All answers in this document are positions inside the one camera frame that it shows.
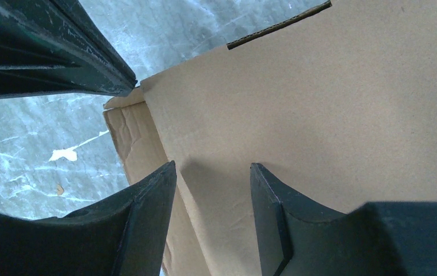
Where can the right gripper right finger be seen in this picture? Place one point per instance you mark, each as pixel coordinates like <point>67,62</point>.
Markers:
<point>299,236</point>

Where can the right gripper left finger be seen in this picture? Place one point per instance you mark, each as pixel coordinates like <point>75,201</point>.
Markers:
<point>123,234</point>

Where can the brown cardboard box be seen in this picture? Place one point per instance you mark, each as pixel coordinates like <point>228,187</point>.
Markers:
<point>341,106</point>

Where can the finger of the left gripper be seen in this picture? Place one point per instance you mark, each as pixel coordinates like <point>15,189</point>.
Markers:
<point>111,59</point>
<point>43,53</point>

